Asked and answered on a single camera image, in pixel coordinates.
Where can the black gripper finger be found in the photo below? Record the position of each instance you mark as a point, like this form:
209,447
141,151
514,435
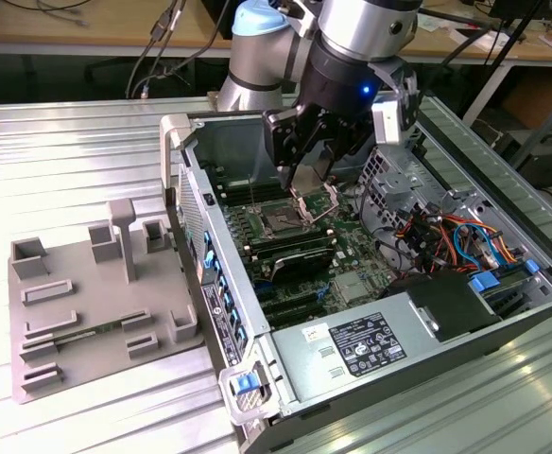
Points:
283,137
344,137

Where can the silver CPU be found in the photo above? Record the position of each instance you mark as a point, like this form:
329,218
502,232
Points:
309,179

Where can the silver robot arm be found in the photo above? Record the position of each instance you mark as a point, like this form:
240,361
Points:
257,52

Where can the black RAM slot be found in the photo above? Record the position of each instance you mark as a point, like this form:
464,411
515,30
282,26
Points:
295,247
290,238
240,196

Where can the CPU socket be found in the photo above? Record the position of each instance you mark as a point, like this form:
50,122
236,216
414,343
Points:
278,220

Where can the black expansion slot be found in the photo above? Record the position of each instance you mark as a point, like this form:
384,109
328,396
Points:
290,300
295,314

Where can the open PC case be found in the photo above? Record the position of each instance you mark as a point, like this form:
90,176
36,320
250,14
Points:
238,142

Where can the perforated metal drive cage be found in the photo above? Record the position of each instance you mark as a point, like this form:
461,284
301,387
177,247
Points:
389,189

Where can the green motherboard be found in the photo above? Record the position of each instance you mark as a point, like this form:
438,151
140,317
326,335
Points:
351,250

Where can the black graphics card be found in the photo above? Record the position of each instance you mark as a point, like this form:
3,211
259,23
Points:
304,265

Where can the silver chipset heatsink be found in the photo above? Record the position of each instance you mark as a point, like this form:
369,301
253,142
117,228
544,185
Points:
356,288

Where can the black plastic air shroud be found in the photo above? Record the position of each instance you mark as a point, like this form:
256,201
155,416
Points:
446,298

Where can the wooden desk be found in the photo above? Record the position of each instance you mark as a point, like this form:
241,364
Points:
91,19

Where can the grey parts rack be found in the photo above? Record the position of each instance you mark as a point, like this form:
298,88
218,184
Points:
106,293

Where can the grey power supply unit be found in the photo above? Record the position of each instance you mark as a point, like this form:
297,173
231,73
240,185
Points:
304,373

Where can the blue case latch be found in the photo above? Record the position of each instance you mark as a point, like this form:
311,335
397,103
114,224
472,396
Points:
246,383

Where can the green RAM stick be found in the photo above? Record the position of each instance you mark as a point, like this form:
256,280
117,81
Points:
91,329

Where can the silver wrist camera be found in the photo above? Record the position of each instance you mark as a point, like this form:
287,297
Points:
389,125

